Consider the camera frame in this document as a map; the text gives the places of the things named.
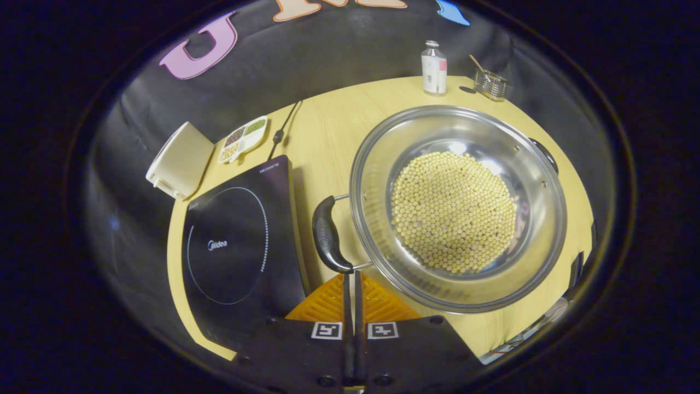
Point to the clear bottle with white label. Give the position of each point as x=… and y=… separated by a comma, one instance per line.
x=434, y=71

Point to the white divided bean tray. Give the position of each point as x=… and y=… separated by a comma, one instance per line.
x=243, y=139

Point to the black backdrop cloth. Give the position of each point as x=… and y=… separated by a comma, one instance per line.
x=339, y=49

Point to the white toaster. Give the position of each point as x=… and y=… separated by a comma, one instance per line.
x=183, y=158

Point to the pile of yellow soybeans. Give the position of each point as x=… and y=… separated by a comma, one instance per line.
x=454, y=213

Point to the black induction cooktop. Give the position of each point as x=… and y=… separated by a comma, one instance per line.
x=229, y=241

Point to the stainless steel pot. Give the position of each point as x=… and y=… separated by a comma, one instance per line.
x=372, y=180

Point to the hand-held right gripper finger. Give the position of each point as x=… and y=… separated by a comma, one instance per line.
x=348, y=350
x=359, y=350

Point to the wooden stick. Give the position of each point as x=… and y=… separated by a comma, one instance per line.
x=477, y=63

